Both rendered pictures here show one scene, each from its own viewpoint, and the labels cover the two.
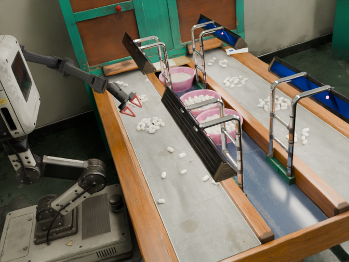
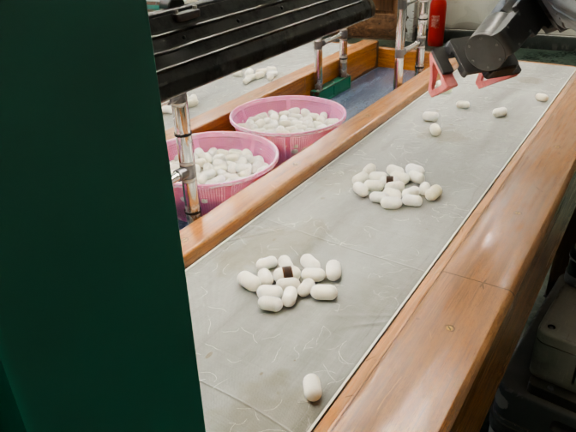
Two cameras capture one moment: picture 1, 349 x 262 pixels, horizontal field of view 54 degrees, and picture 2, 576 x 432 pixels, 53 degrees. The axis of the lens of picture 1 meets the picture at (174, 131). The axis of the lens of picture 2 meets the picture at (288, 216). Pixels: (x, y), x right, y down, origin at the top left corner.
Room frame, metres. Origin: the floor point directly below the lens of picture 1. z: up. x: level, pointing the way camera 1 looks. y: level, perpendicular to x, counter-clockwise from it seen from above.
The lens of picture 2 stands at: (2.49, 0.68, 1.20)
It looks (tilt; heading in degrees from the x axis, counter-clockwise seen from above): 29 degrees down; 227
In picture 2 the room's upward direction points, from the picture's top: 2 degrees counter-clockwise
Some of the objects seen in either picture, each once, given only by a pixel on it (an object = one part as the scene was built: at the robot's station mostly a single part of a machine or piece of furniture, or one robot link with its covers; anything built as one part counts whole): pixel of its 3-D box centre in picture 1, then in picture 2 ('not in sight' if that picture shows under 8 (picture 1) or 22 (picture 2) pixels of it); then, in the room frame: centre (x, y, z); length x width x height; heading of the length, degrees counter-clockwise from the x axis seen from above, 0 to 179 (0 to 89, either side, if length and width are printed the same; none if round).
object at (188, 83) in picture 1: (177, 80); not in sight; (2.30, -0.09, 0.72); 0.27 x 0.27 x 0.10
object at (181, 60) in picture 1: (168, 64); not in sight; (2.51, -0.04, 0.77); 0.33 x 0.15 x 0.01; 103
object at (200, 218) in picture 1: (155, 133); (407, 177); (1.63, 0.11, 0.73); 1.81 x 0.30 x 0.02; 13
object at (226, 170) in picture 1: (191, 125); not in sight; (1.13, -0.07, 1.08); 0.62 x 0.08 x 0.07; 13
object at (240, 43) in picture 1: (218, 29); not in sight; (2.20, -0.40, 1.08); 0.62 x 0.08 x 0.07; 13
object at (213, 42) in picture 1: (204, 44); not in sight; (2.64, -0.36, 0.83); 0.30 x 0.06 x 0.07; 103
